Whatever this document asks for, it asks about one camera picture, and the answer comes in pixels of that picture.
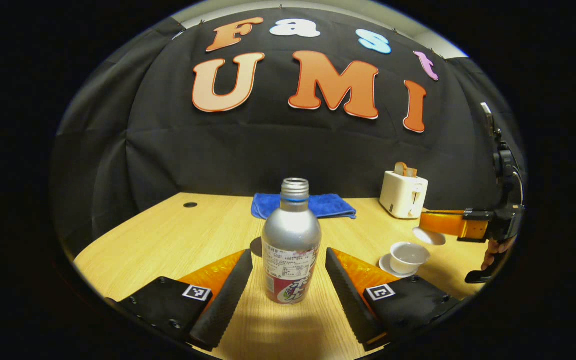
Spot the silver water bottle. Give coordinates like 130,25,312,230
262,177,322,305

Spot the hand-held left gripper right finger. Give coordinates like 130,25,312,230
325,247,464,352

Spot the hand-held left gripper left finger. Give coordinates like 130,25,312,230
105,248,254,352

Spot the white toaster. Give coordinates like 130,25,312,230
379,171,429,220

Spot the white teacup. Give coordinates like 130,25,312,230
390,242,431,275

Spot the white saucer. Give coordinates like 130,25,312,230
379,253,419,279

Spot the black backdrop cloth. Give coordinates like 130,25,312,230
50,7,526,261

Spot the blue towel cloth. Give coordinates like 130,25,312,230
251,193,357,221

